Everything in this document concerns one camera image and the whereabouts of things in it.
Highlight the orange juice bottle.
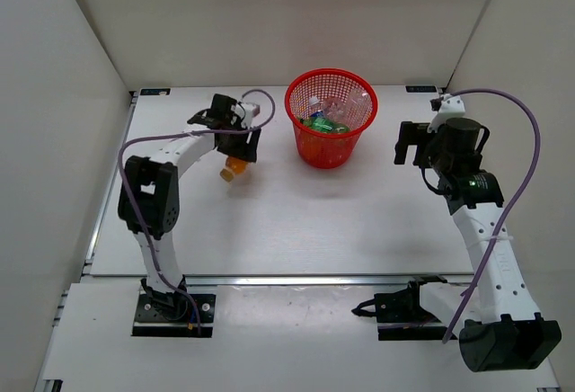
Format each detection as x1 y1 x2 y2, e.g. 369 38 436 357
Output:
220 156 249 183

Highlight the clear crushed plastic bottle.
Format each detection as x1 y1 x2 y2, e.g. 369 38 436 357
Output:
344 88 371 119

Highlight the green soda bottle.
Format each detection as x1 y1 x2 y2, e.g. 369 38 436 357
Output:
300 115 350 135

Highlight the blue label water bottle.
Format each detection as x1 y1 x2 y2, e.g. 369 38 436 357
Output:
308 96 323 118

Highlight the red label cola bottle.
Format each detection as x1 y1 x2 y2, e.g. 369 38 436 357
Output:
322 96 347 120

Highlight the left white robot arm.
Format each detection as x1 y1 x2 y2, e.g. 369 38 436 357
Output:
118 94 261 328

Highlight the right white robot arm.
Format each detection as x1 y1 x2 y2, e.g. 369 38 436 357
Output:
351 118 562 372

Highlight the red plastic mesh bin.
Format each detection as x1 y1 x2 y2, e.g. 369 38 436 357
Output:
284 68 378 169

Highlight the right black corner label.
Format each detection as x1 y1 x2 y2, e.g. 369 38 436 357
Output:
405 85 438 94

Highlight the black corner label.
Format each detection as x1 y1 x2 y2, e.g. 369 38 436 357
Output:
405 85 438 94
139 88 171 96

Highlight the left black corner label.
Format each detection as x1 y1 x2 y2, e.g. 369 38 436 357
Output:
139 88 171 96

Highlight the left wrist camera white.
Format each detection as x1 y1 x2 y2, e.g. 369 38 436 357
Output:
236 102 261 119

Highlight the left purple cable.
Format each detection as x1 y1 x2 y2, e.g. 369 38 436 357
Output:
117 89 277 334

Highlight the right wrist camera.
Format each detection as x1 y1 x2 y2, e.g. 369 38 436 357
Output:
427 94 465 133

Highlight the aluminium table edge rail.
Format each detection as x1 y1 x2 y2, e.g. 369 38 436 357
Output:
138 273 477 287

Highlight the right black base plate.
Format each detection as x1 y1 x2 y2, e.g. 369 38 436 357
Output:
375 289 447 342

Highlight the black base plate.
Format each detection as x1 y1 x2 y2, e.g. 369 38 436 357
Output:
375 289 447 342
131 290 217 338

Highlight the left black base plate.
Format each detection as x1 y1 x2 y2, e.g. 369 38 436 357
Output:
131 290 217 338

